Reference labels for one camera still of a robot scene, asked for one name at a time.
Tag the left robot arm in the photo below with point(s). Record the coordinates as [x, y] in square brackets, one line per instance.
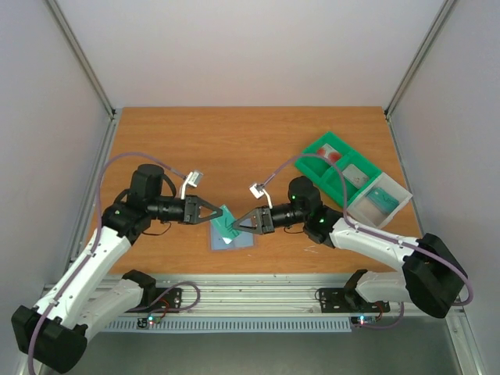
[57, 329]

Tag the large green bin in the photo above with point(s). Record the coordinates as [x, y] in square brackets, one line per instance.
[314, 166]

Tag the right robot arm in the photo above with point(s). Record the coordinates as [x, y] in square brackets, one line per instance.
[424, 271]

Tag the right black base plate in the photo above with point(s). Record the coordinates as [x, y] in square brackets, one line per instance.
[335, 300]

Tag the teal card stack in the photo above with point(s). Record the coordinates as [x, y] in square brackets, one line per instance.
[382, 200]

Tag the small green bin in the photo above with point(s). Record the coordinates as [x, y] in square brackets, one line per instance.
[341, 192]

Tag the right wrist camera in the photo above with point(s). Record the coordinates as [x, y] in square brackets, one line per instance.
[259, 191]

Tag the red circle card stack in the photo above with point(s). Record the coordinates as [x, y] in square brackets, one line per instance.
[329, 152]

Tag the aluminium front rail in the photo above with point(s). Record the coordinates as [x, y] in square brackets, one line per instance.
[220, 295]

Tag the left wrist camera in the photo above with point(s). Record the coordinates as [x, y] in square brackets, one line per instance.
[192, 180]

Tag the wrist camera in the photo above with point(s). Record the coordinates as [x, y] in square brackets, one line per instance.
[259, 191]
[192, 180]

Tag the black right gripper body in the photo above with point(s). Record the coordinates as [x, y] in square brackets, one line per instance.
[265, 219]

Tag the aluminium frame post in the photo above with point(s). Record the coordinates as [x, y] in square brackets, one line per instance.
[424, 48]
[63, 24]

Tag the pink leather card holder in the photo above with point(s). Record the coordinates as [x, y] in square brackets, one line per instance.
[217, 243]

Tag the aluminium frame post right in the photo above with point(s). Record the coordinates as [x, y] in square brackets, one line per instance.
[424, 48]

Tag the aluminium frame post left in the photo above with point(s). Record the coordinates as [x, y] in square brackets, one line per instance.
[63, 24]

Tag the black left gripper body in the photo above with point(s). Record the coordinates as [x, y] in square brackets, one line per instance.
[169, 213]

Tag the grey slotted cable duct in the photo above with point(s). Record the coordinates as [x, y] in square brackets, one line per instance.
[215, 325]

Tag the white bin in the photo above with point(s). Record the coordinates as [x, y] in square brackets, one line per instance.
[362, 210]

